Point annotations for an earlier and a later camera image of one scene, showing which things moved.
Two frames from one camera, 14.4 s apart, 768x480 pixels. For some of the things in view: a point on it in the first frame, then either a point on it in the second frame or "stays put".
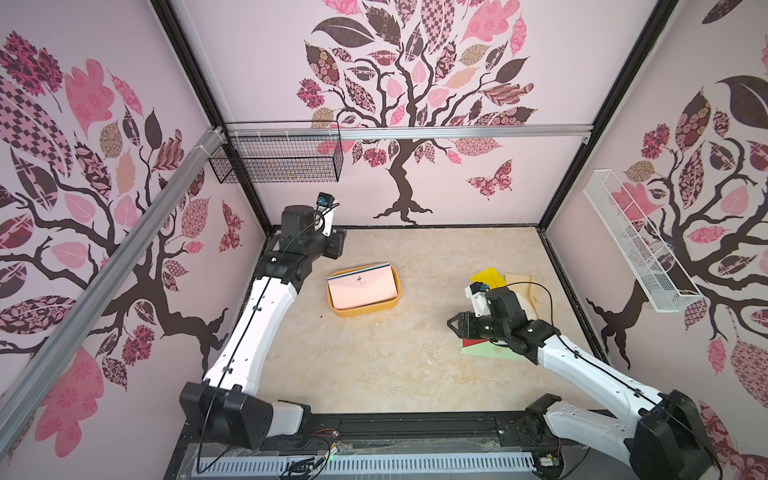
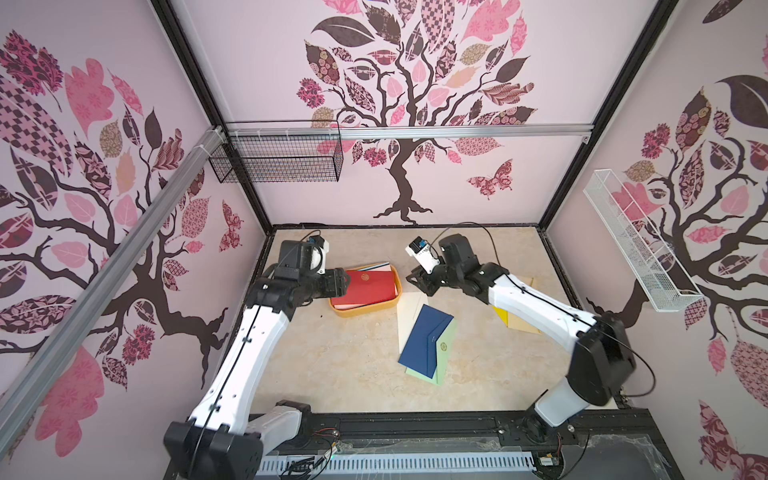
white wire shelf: (664, 281) stays put
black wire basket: (267, 152) stays put
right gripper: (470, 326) -> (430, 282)
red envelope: (466, 342) -> (367, 286)
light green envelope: (489, 349) -> (445, 354)
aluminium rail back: (451, 131) stays put
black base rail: (490, 433) stays put
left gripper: (334, 243) -> (332, 282)
